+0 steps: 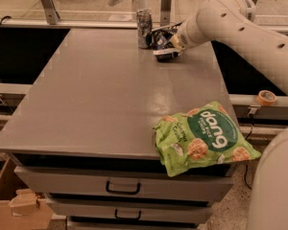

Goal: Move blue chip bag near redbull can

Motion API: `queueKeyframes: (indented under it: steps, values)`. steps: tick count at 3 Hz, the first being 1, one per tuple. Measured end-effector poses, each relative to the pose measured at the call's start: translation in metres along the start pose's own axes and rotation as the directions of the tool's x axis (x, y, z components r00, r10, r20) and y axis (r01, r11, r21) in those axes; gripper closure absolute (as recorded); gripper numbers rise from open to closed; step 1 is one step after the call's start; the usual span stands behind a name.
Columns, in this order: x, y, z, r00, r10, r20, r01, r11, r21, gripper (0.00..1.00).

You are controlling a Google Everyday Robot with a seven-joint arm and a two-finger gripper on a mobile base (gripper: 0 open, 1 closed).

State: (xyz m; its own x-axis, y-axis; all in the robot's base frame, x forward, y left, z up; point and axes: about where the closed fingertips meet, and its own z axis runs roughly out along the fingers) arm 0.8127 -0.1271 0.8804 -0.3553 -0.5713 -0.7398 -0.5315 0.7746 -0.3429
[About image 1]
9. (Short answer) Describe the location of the silver redbull can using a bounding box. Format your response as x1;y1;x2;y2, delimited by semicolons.
136;9;153;49

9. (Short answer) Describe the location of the blue potato chip bag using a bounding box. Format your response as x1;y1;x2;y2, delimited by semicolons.
152;23;182;62

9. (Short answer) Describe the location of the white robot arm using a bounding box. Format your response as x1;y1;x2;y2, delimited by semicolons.
172;0;288;230

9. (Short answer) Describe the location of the black drawer handle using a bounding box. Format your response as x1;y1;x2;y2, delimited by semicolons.
114;209;142;220
105;181;141;196

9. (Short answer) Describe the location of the green dang chip bag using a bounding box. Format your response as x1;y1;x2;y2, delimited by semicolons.
154;102;261;177

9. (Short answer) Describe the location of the brown cardboard box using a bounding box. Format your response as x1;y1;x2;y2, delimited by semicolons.
0;159;53;230

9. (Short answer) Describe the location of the left metal window bracket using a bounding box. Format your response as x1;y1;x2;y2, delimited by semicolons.
40;0;60;25

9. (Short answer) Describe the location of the roll of tan tape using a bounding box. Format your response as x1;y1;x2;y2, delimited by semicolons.
256;90;277;106

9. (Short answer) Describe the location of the middle metal window bracket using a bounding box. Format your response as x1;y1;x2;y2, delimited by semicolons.
160;0;172;26

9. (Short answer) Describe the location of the black top drawer handle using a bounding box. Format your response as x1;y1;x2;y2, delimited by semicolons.
105;181;141;196

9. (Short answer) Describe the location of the grey drawer cabinet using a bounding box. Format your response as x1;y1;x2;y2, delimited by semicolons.
0;29;232;230

